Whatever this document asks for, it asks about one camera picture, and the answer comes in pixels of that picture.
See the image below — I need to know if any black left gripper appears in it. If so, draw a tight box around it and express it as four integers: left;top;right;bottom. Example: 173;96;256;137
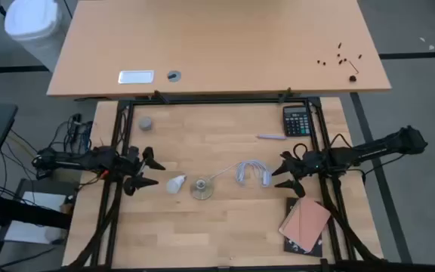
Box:
117;146;166;196

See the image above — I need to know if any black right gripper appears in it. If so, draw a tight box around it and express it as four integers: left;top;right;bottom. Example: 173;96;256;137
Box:
271;150;322;198

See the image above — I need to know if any white lightbulb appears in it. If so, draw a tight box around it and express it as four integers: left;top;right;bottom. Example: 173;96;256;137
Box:
166;174;187;195

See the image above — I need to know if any brass lamp socket base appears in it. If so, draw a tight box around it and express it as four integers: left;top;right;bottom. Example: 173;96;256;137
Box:
190;176;215;201

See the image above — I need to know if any pink spiral notebook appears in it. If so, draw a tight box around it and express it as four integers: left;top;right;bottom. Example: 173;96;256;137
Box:
279;196;332;253

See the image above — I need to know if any black desk calculator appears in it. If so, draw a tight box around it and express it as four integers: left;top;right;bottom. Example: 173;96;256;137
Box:
282;105;312;138

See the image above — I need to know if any black paperback book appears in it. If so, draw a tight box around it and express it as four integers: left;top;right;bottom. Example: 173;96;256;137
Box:
283;196;324;258

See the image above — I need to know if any silver rectangular desk plate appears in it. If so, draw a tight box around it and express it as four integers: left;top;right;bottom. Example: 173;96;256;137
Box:
117;70;155;85

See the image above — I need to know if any white paper sheet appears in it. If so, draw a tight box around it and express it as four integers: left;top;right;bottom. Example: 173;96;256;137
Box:
4;190;69;246

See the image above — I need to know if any black metal beam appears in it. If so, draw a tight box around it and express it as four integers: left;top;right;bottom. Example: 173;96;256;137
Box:
0;190;73;230

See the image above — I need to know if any light wooden desk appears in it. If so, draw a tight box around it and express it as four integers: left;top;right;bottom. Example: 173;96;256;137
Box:
46;0;392;98

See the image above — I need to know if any white trash bin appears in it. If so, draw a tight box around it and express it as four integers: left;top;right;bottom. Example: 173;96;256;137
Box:
4;0;71;73

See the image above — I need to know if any black looped camera cable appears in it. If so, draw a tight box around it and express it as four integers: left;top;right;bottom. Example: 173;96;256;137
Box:
292;142;310;162

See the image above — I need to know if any white lamp power cord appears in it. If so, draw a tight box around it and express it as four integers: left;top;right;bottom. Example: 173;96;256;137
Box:
206;159;273;189

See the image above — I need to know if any black frame clamp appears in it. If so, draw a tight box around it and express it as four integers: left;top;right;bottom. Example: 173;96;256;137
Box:
153;89;170;105
277;87;293;104

